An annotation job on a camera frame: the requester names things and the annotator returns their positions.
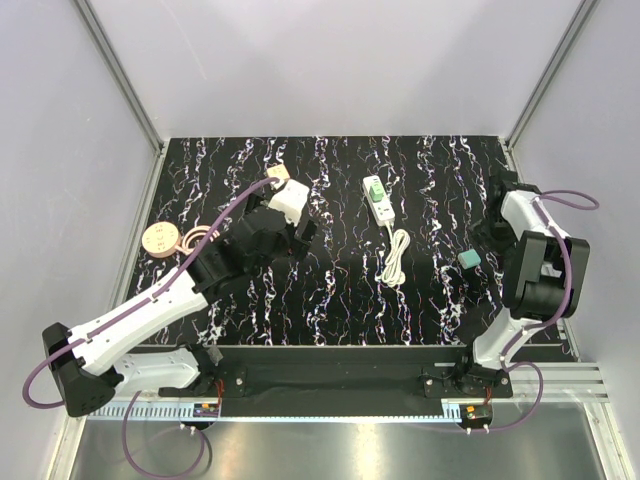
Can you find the white power strip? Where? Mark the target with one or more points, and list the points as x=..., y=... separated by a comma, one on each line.
x=383, y=211

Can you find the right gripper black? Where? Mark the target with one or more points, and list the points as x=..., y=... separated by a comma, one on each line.
x=480, y=234

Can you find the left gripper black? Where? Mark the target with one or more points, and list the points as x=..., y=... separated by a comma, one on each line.
x=297, y=247

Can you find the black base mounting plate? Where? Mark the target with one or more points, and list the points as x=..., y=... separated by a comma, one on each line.
x=344, y=382

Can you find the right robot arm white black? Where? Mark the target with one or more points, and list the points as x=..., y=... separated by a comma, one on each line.
x=543, y=274

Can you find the beige cube socket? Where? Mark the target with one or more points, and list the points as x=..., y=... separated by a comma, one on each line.
x=278, y=171

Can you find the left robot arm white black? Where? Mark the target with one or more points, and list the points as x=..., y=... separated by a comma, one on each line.
x=94, y=362

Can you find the light teal charger cube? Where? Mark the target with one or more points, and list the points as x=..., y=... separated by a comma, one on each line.
x=469, y=259

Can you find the round pink power socket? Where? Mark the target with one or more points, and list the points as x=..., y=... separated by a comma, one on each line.
x=161, y=239

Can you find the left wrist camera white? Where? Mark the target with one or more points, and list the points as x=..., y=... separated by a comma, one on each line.
x=291, y=201

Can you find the green usb charger plug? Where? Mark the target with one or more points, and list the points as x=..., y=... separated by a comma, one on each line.
x=376, y=191

